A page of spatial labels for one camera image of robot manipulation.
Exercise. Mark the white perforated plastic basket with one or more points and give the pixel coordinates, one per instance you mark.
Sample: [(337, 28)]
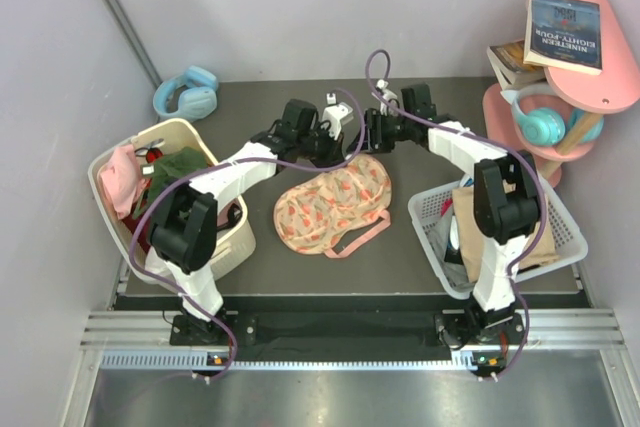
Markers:
[(507, 222)]

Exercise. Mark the beige folded garment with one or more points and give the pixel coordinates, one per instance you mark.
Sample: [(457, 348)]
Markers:
[(471, 243)]

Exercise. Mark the stacked paperback books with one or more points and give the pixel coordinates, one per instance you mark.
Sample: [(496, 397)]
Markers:
[(510, 70)]

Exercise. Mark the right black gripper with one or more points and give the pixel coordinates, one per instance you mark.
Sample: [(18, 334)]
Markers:
[(374, 138)]

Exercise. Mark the blue headphones on table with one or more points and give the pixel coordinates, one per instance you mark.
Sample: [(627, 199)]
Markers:
[(190, 96)]

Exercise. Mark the floral mesh laundry bag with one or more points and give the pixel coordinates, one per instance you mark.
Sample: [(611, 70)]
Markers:
[(336, 213)]

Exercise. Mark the white garment in basket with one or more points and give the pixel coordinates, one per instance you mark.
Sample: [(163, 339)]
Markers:
[(154, 264)]

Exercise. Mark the teal headphones on shelf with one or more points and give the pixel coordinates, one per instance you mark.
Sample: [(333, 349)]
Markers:
[(542, 126)]

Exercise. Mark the Nineteen Eighty-Four book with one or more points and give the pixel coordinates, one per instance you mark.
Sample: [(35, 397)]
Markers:
[(564, 34)]

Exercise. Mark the red garment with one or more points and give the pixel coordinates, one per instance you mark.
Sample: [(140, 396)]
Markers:
[(131, 224)]

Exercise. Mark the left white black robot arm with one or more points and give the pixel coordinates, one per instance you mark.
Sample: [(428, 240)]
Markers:
[(183, 227)]

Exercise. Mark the aluminium rail frame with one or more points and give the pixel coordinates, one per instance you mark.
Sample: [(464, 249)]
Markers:
[(292, 347)]

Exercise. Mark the dark green garment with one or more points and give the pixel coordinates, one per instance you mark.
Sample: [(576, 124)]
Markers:
[(165, 170)]

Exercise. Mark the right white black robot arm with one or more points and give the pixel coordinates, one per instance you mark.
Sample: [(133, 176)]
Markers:
[(482, 158)]

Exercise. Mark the pink garment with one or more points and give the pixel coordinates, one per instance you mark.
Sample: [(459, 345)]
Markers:
[(122, 180)]

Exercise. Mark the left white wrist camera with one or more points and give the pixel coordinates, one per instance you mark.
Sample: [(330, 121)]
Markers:
[(336, 116)]

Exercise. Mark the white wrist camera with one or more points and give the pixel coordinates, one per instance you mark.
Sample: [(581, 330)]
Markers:
[(389, 105), (336, 116)]

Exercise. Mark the grey garment in basket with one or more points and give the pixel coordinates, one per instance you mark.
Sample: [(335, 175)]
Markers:
[(448, 264)]

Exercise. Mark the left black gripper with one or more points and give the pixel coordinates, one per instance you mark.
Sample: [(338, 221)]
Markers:
[(334, 148)]

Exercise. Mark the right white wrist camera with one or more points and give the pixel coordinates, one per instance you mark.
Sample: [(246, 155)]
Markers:
[(389, 105)]

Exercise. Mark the pink tiered shelf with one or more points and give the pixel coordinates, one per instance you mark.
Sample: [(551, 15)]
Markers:
[(612, 91)]

